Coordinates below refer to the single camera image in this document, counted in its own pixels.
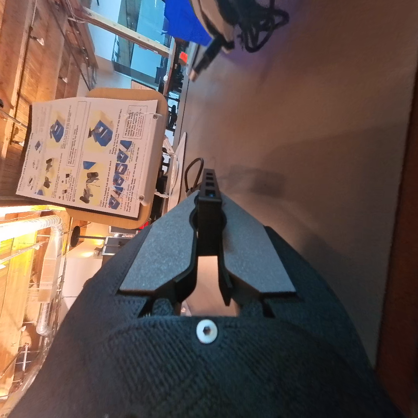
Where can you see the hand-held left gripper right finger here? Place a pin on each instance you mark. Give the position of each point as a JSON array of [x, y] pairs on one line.
[[261, 258]]

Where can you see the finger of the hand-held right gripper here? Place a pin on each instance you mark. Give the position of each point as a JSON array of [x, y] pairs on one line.
[[210, 14]]

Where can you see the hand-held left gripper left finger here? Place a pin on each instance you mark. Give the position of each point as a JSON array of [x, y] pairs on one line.
[[156, 254]]

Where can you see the dark grey usb hub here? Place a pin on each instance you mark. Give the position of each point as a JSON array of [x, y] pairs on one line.
[[210, 222]]

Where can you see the blue plastic bin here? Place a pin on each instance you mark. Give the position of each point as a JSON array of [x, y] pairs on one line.
[[183, 19]]

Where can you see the small red sign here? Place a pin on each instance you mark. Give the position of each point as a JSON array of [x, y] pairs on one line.
[[184, 57]]

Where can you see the wooden ceiling beam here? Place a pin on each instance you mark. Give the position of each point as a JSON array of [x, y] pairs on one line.
[[130, 32]]

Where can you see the black pole stand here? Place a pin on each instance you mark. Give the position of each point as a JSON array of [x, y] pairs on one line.
[[76, 235]]

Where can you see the printed instruction sheet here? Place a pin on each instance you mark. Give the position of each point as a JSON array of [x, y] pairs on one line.
[[98, 147]]

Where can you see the silver ventilation duct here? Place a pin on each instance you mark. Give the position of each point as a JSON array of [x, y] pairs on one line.
[[19, 227]]

